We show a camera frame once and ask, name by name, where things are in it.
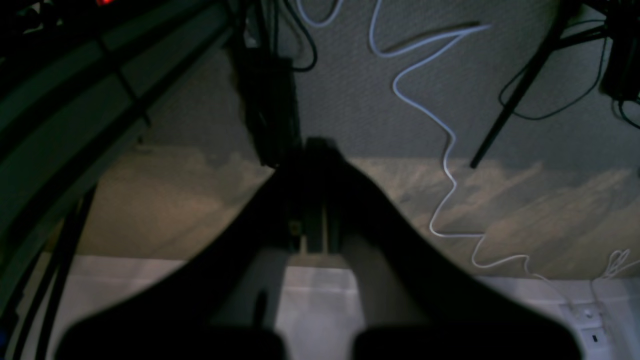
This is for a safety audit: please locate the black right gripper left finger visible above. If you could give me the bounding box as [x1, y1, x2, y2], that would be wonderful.
[55, 165, 301, 360]

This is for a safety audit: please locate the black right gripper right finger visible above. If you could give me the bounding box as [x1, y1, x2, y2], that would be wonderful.
[306, 137, 583, 360]

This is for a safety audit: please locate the white power strip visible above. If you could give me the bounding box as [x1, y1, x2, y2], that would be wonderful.
[559, 302, 624, 360]

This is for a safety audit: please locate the black tripod leg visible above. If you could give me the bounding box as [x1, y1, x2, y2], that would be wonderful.
[470, 0, 582, 169]

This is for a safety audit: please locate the black aluminium frame rail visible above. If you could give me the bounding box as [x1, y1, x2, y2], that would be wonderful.
[1, 0, 233, 313]

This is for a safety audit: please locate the white cable on floor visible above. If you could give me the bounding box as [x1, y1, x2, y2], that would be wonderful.
[295, 0, 576, 301]

